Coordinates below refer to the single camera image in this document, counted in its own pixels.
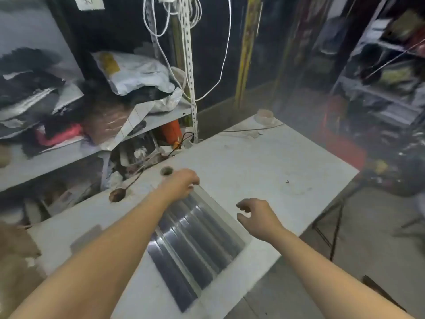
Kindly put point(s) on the person's right hand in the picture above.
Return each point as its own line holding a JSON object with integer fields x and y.
{"x": 262, "y": 222}

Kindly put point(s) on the person's left hand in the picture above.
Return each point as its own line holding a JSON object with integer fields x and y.
{"x": 179, "y": 186}

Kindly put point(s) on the person's left forearm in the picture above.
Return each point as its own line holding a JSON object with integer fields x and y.
{"x": 99, "y": 262}

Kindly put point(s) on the person's right forearm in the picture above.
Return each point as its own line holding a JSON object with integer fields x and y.
{"x": 325, "y": 285}

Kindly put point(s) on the white power strip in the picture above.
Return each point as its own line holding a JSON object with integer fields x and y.
{"x": 176, "y": 148}

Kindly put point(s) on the white plastic basket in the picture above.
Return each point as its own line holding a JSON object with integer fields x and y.
{"x": 139, "y": 151}

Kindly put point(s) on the orange box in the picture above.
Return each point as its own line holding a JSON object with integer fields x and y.
{"x": 171, "y": 131}

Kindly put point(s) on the black metal table leg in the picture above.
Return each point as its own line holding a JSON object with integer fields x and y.
{"x": 337, "y": 235}

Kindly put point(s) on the white gridded plastic bag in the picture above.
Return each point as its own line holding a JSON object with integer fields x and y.
{"x": 132, "y": 122}

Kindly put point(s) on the brown parcel in clear wrap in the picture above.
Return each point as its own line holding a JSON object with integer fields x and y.
{"x": 106, "y": 124}

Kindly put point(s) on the black fabric bundle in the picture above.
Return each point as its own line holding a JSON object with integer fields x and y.
{"x": 149, "y": 94}

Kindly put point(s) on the clear tape roll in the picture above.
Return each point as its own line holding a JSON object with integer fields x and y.
{"x": 264, "y": 116}

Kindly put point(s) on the colourful printed paper box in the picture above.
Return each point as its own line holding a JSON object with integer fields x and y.
{"x": 66, "y": 199}

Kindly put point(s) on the white mailer bag yellow patch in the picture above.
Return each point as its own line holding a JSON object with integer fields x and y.
{"x": 139, "y": 76}

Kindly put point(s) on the pink plastic packet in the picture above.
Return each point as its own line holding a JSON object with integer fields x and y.
{"x": 63, "y": 136}

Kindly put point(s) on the grey metal shelf rack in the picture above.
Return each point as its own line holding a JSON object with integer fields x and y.
{"x": 49, "y": 159}

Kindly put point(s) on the grey and black mailer bag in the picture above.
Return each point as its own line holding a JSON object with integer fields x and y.
{"x": 26, "y": 102}

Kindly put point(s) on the cluttered background storage rack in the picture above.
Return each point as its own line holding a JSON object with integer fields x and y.
{"x": 391, "y": 96}

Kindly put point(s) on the black fluffy plastic bag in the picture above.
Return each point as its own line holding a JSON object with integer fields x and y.
{"x": 30, "y": 61}

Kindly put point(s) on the white shelf number tag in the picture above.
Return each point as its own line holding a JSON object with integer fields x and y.
{"x": 88, "y": 2}

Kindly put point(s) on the yellow and black post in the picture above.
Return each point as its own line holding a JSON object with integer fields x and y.
{"x": 247, "y": 46}

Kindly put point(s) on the dark red yellow-edged sign post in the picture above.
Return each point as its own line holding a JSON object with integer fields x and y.
{"x": 305, "y": 26}

